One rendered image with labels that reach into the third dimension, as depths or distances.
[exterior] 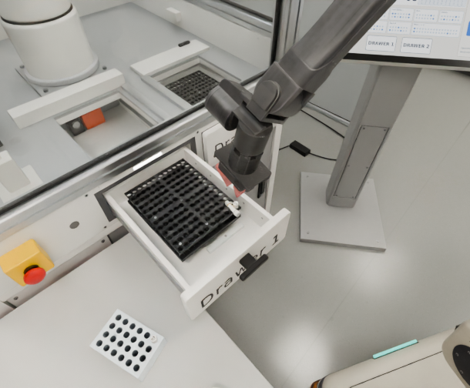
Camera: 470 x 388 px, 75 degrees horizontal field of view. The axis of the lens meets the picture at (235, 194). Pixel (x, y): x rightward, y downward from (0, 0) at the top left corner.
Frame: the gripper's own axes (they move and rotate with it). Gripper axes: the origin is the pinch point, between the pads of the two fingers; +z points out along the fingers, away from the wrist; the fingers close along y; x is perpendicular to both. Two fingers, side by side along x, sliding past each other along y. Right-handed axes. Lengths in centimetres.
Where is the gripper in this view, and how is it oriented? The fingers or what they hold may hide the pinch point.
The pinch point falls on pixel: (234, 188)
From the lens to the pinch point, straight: 66.1
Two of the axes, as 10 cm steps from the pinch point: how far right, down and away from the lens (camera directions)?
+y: 6.4, 7.1, -3.0
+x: 7.5, -4.8, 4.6
